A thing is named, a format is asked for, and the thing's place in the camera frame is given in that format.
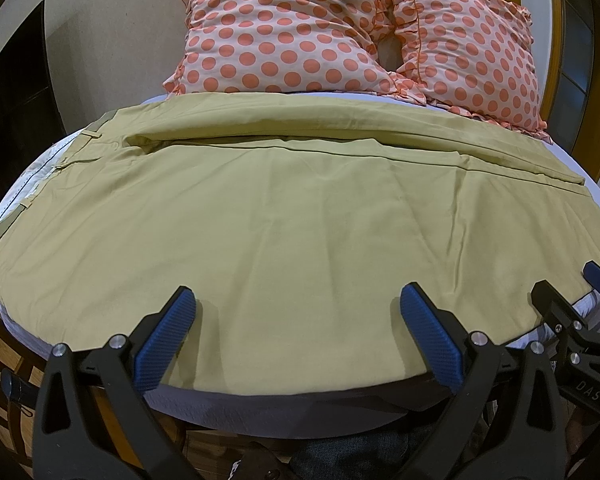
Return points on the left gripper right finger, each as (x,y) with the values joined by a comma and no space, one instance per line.
(504,419)

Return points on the dark furniture panel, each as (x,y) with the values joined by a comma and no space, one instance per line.
(30,120)

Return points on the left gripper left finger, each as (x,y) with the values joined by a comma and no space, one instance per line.
(70,439)

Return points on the right polka dot pillow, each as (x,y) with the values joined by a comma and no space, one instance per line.
(472,58)

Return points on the left polka dot pillow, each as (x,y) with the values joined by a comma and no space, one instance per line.
(282,46)

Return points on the khaki pants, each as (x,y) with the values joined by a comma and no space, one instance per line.
(280,239)

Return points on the polka dot pillow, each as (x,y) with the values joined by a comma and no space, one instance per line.
(282,46)
(472,58)

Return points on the wooden door frame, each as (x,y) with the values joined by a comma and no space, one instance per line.
(567,56)

